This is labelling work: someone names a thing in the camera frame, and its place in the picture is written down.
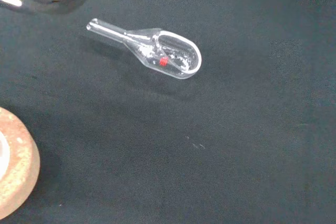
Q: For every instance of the clear glass weighing funnel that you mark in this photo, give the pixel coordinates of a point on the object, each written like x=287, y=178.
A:
x=168, y=53

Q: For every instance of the black bench cloth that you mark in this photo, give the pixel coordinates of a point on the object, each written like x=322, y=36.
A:
x=210, y=142

